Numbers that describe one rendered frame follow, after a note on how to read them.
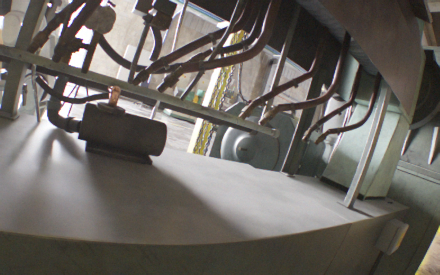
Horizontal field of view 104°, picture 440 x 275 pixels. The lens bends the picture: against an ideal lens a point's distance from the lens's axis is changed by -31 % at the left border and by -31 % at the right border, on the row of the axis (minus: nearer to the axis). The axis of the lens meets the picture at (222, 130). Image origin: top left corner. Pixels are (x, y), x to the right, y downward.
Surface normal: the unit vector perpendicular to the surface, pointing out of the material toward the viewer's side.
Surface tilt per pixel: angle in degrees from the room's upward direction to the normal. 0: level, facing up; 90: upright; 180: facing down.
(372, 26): 90
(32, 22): 90
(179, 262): 90
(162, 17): 90
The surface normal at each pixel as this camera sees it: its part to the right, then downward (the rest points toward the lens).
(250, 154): -0.59, -0.13
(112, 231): 0.32, -0.94
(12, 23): 0.37, 0.20
